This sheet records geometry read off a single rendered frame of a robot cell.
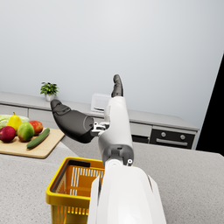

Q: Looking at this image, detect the yellow slatted basket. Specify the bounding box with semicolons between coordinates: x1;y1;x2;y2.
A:
45;156;106;224

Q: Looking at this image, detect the grey kitchen cabinet counter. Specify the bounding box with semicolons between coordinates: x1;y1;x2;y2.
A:
0;90;200;151

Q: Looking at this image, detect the black built-in oven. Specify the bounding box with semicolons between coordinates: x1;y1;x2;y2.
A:
149;128;196;150

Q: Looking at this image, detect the potted green plant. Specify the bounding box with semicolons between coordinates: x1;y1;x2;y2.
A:
39;81;60;102

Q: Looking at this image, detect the green cucumber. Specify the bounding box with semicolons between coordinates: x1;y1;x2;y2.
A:
26;128;51;150

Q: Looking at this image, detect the red peach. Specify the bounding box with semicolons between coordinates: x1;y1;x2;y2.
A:
28;120;44;136

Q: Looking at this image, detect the wooden cutting board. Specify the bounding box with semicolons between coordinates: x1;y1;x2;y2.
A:
0;128;66;159

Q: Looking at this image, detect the green red mango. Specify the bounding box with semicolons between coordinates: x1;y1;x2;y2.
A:
17;122;35;143

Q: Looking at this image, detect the yellow pear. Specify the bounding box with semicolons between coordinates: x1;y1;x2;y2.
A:
6;111;23;132

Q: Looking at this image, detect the red apple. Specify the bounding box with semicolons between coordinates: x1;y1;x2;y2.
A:
0;125;17;144

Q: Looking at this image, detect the pale green cabbage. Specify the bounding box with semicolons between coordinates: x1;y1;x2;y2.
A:
0;114;30;130

